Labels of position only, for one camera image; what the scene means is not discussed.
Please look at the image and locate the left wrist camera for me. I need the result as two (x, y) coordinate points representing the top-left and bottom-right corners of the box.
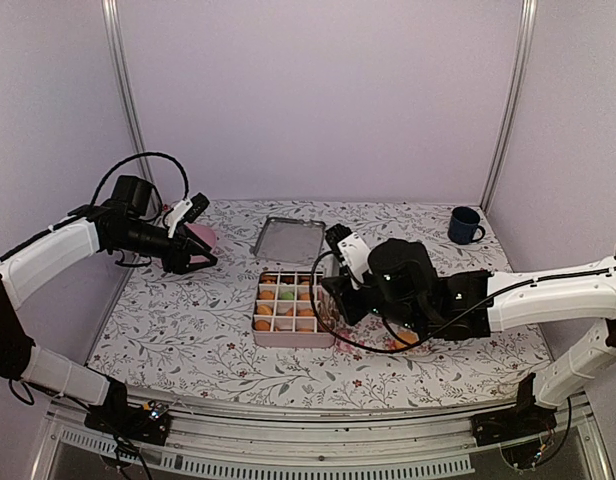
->
(162, 193), (210, 238)

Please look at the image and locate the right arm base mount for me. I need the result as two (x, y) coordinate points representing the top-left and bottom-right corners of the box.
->
(470, 405), (557, 470)

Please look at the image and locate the floral tablecloth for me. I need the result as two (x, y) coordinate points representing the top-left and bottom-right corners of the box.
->
(89, 200), (550, 410)

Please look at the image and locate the floral cookie tray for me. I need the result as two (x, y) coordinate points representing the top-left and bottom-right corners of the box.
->
(334, 314), (434, 356)

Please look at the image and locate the metal divided cookie tin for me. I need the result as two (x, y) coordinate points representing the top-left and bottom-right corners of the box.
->
(251, 270), (335, 349)

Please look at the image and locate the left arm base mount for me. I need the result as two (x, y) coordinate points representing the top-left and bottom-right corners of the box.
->
(84, 398), (172, 446)

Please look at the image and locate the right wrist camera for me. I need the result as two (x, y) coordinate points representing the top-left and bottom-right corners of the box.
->
(325, 224), (371, 290)

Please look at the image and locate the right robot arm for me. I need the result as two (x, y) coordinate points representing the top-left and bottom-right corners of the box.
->
(320, 234), (616, 436)

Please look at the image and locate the pink plate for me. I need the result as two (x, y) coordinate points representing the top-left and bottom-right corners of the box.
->
(187, 223), (220, 256)

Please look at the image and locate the dark blue mug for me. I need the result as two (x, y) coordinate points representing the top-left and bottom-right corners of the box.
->
(447, 206), (486, 245)

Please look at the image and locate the metal tongs white handle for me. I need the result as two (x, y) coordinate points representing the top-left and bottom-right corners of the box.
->
(320, 254), (340, 330)

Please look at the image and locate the metal tin lid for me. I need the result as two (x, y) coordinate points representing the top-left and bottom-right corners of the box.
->
(252, 216), (326, 264)

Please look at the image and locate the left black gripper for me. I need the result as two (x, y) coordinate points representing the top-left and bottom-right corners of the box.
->
(114, 218), (218, 274)

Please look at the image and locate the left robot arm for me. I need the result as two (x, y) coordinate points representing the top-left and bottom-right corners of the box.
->
(0, 175), (217, 434)

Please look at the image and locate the front aluminium rail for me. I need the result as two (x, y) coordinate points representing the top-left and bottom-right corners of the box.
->
(31, 388), (616, 479)

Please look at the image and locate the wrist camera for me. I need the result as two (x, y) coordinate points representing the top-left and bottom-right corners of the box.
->
(325, 224), (371, 290)
(162, 193), (210, 238)

